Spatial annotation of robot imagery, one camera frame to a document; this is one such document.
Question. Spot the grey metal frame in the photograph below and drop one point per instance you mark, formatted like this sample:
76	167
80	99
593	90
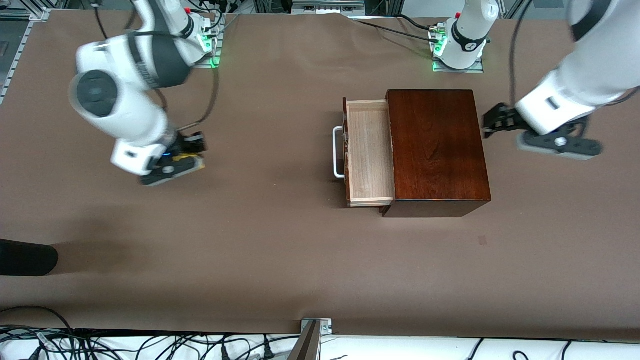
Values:
327	6

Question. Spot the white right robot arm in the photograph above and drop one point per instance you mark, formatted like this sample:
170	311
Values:
125	112

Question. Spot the black ribbed cylinder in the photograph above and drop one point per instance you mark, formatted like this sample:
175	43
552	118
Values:
25	257

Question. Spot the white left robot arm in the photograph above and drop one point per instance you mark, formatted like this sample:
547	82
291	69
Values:
590	70

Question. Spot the dark brown wooden cabinet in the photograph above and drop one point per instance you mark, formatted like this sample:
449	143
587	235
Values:
435	150

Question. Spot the light wood drawer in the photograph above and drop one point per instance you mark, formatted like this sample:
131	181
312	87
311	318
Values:
367	150

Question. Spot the slotted aluminium edge rail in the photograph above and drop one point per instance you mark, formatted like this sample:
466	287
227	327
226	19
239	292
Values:
15	60

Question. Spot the yellow cube block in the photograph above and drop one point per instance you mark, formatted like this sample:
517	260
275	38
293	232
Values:
187	157

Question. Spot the dark slanted post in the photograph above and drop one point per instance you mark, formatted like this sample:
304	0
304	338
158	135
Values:
306	345

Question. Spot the metal table clamp bracket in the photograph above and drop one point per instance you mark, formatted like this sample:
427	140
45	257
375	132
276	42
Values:
325	325

